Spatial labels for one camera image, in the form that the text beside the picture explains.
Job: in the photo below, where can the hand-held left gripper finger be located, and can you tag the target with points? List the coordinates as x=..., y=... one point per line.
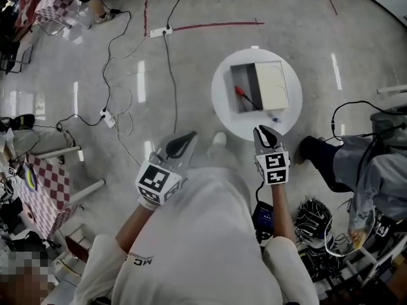
x=183, y=148
x=182, y=136

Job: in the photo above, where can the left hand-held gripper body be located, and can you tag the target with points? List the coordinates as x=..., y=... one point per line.
x=159, y=180

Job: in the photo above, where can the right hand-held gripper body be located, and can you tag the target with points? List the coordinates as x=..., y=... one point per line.
x=275, y=167

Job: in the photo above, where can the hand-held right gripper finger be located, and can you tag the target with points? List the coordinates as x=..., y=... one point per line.
x=275, y=140
x=264, y=137

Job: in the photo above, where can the grey box with cream lid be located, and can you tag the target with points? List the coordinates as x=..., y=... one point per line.
x=271, y=84

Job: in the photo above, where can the person's right forearm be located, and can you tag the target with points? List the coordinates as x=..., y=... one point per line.
x=283, y=211

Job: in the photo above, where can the person's left forearm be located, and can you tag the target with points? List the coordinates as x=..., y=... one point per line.
x=135, y=226

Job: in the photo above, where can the small blue object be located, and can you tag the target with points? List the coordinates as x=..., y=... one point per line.
x=275, y=119

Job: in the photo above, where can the person's white shoe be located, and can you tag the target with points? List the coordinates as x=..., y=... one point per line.
x=219, y=138

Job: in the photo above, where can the person's light trouser leg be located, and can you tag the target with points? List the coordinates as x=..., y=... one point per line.
x=222, y=157

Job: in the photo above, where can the white round table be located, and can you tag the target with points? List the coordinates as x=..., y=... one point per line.
x=222, y=106

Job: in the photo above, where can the black handheld device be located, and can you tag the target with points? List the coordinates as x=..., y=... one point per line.
x=263, y=216

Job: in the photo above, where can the person's white shirt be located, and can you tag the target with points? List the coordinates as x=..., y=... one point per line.
x=197, y=243

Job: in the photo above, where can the small white power strip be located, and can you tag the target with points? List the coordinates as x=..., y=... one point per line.
x=108, y=117

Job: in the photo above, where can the clear plastic container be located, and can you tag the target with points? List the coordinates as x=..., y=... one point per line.
x=349, y=234

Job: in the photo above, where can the red checkered cloth table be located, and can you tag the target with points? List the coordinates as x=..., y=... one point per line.
x=52, y=6
x=47, y=195

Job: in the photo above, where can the white tube leg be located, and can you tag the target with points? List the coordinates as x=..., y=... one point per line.
x=392, y=90

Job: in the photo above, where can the yellow blue round plate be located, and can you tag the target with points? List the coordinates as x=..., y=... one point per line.
x=30, y=178

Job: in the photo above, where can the black metal chair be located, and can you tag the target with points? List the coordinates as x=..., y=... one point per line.
x=16, y=59

